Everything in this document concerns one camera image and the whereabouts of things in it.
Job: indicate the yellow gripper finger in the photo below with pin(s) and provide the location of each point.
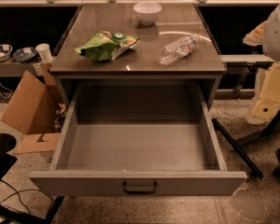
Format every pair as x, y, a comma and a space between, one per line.
254, 38

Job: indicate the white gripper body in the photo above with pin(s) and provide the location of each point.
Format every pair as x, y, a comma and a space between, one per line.
278, 34

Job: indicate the green rice chip bag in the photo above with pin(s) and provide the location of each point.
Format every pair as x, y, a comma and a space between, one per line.
107, 46

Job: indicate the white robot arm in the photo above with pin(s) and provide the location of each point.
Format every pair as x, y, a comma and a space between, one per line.
270, 46

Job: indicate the grey cabinet with glass top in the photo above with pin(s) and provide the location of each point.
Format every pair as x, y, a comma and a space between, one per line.
175, 21

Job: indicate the open grey top drawer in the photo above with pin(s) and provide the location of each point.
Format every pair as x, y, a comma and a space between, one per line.
140, 135

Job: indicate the clear plastic water bottle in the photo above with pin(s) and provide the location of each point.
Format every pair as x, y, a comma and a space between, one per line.
178, 49

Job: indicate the black stand leg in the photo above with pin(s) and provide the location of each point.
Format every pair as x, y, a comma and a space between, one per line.
255, 171

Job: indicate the white ceramic bowl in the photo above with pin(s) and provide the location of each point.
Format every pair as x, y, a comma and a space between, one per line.
147, 12

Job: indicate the white paper cup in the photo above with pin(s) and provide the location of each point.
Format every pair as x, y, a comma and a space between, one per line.
44, 52

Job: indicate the brown cardboard box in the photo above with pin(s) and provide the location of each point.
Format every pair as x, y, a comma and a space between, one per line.
34, 104

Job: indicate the dark blue bowl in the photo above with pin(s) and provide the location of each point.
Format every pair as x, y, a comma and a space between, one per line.
24, 55

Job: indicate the flat cardboard piece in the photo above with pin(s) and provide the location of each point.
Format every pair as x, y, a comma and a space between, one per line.
39, 142

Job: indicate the blue patterned bowl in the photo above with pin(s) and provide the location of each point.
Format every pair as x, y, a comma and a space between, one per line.
5, 52

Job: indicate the black office chair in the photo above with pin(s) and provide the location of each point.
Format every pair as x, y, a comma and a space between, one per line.
7, 143

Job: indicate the black drawer handle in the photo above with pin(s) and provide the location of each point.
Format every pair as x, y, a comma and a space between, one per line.
139, 189

